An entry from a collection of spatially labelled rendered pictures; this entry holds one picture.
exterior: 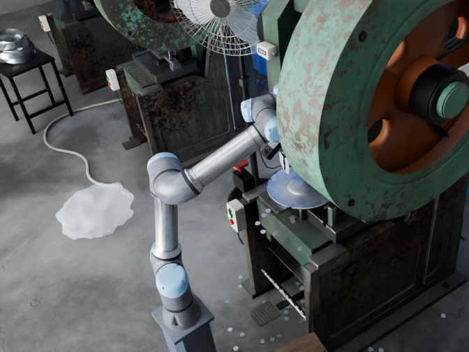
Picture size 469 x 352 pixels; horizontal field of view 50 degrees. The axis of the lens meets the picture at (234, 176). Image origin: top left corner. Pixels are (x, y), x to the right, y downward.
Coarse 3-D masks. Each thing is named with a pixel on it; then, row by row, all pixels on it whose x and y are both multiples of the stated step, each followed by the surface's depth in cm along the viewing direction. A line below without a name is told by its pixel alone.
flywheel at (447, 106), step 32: (416, 32) 131; (416, 64) 135; (448, 64) 144; (384, 96) 136; (416, 96) 133; (448, 96) 129; (384, 128) 147; (416, 128) 151; (448, 128) 160; (384, 160) 150; (416, 160) 159
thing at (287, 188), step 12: (276, 180) 203; (288, 180) 202; (300, 180) 200; (276, 192) 197; (288, 192) 196; (300, 192) 194; (312, 192) 194; (288, 204) 190; (300, 204) 189; (312, 204) 189; (324, 204) 188
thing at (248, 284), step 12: (252, 192) 221; (252, 204) 220; (252, 216) 224; (252, 228) 228; (264, 228) 234; (252, 240) 232; (264, 240) 236; (276, 240) 241; (252, 252) 236; (264, 252) 241; (252, 264) 240; (264, 264) 245; (276, 264) 252; (252, 276) 246; (264, 276) 250; (276, 276) 257; (288, 276) 261; (252, 288) 255; (264, 288) 255
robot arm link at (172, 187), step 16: (272, 112) 160; (256, 128) 158; (272, 128) 154; (240, 144) 158; (256, 144) 158; (208, 160) 160; (224, 160) 158; (240, 160) 160; (160, 176) 164; (176, 176) 161; (192, 176) 159; (208, 176) 159; (160, 192) 162; (176, 192) 159; (192, 192) 160
